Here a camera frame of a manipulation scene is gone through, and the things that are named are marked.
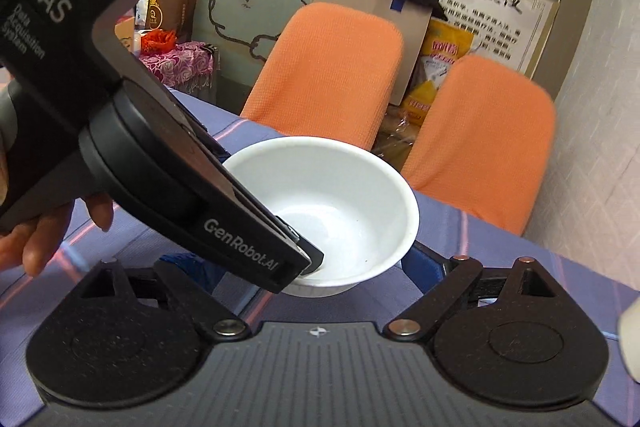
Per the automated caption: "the pink floral cloth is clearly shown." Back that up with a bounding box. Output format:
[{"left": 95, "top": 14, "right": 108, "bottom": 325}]
[{"left": 140, "top": 41, "right": 217, "bottom": 91}]

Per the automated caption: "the cardboard box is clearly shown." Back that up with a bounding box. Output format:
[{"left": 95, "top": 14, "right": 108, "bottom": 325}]
[{"left": 312, "top": 0, "right": 432, "bottom": 106}]

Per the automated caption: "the yellow snack bag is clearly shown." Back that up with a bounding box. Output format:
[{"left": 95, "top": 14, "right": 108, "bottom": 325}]
[{"left": 401, "top": 18, "right": 474, "bottom": 126}]

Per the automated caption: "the blue plaid tablecloth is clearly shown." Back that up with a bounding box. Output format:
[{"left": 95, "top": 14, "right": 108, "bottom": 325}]
[{"left": 0, "top": 86, "right": 640, "bottom": 427}]

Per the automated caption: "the left orange chair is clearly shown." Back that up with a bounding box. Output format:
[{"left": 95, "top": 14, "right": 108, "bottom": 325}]
[{"left": 241, "top": 2, "right": 404, "bottom": 150}]

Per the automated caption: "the white ceramic bowl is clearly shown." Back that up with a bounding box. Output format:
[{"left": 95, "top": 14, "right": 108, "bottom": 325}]
[{"left": 224, "top": 136, "right": 420, "bottom": 298}]

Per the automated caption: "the cream lidded cup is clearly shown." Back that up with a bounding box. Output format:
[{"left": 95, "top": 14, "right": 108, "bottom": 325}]
[{"left": 617, "top": 299, "right": 640, "bottom": 384}]

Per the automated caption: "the orange chair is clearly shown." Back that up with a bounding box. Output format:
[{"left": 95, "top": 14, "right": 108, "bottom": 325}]
[
  {"left": 401, "top": 55, "right": 555, "bottom": 235},
  {"left": 241, "top": 2, "right": 404, "bottom": 150}
]

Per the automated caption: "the right orange chair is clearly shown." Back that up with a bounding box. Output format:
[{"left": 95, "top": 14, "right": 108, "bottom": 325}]
[{"left": 401, "top": 55, "right": 555, "bottom": 235}]

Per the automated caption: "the person's left hand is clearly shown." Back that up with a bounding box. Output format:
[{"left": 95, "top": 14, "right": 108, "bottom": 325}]
[{"left": 0, "top": 193, "right": 114, "bottom": 277}]

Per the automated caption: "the brown gift bag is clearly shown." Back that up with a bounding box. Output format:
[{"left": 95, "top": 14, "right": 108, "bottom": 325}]
[{"left": 134, "top": 0, "right": 198, "bottom": 43}]

